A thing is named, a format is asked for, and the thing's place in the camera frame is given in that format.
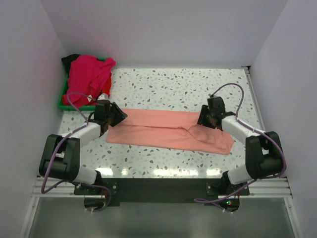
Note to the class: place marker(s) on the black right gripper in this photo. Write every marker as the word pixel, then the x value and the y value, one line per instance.
pixel 201 120

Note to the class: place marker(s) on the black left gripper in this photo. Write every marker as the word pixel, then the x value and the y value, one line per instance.
pixel 120 115

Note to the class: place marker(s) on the salmon pink t-shirt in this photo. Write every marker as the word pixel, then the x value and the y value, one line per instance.
pixel 169 129

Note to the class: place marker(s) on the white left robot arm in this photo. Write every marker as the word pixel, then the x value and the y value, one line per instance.
pixel 61 154

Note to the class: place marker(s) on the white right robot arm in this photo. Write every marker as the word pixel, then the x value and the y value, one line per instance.
pixel 263 153

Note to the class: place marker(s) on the red t-shirt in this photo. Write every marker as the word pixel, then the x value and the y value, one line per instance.
pixel 85 90

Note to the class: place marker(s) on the magenta t-shirt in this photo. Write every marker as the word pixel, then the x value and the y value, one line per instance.
pixel 86 79

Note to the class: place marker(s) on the green plastic bin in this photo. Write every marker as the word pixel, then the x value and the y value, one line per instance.
pixel 74 106

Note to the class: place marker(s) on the black t-shirt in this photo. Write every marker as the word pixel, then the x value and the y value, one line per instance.
pixel 66 61

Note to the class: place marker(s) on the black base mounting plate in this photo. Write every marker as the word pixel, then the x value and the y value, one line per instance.
pixel 152 190

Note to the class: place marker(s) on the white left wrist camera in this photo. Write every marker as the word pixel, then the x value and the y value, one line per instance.
pixel 102 96

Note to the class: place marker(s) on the aluminium frame rail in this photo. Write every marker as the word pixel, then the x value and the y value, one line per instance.
pixel 267 188

